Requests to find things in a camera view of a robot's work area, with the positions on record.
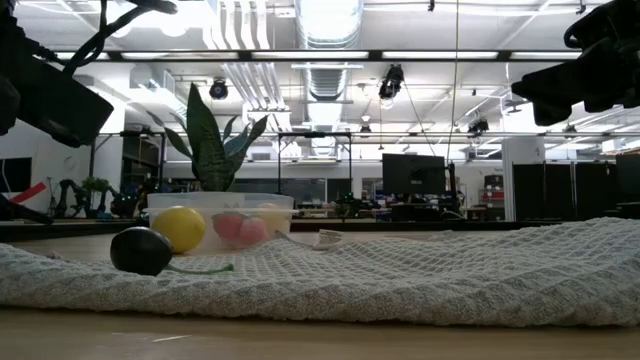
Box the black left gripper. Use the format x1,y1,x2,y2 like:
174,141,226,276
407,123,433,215
14,49,116,149

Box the black overhead frame beam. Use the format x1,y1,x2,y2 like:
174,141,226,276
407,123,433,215
49,48,584,63

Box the black aluminium table frame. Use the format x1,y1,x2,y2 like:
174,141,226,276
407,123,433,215
0,217,606,244

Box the dark purple plum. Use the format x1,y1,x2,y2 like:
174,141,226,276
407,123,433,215
109,225,236,278

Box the red strawberry with long stem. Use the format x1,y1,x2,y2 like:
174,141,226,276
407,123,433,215
212,212,246,242

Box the shelf with red bins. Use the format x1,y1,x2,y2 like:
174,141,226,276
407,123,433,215
481,173,506,220

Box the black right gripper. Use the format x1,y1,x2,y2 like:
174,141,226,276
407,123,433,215
510,0,640,128

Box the grey waffle-weave towel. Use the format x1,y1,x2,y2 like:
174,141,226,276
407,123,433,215
0,215,640,329

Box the black partition panels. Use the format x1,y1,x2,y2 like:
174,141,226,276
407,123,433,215
511,160,618,221

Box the small background potted plant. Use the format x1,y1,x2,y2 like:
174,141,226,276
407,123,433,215
80,175,111,219

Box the red strip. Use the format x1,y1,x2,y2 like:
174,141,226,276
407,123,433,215
9,181,48,205

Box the snake plant in white pot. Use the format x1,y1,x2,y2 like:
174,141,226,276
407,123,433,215
146,82,270,194

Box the black background robot arms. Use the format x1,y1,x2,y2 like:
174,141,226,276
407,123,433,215
47,178,144,220

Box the black computer monitor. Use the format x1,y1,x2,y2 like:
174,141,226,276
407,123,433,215
381,152,448,197
615,152,640,202
0,156,34,194

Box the clear plastic tupperware container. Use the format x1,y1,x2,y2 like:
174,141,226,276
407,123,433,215
145,191,297,254

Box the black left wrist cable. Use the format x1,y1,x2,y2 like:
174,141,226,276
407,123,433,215
62,0,179,77

